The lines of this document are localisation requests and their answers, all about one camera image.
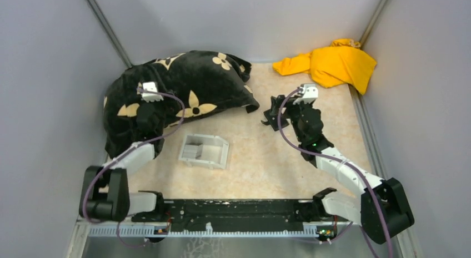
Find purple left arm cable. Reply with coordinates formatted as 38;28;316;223
81;88;186;249

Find white plastic card tray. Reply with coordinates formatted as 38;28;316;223
178;134;229;170

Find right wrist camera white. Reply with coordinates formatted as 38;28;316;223
293;83;319;105

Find grey cards in tray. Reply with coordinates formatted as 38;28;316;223
181;143;204;159

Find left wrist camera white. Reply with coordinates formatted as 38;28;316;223
140;82;164;103

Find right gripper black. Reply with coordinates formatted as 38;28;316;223
271;94;313;143

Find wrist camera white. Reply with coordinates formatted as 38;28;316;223
293;83;319;105
140;82;164;103

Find black floral plush blanket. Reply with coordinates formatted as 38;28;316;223
103;50;259;158

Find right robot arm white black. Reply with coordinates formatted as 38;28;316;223
263;95;415;244

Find yellow cloth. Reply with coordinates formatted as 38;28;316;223
272;38;377;95

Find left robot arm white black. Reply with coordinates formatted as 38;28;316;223
79;103;167;222

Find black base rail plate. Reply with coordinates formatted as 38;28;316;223
131;199;335;232

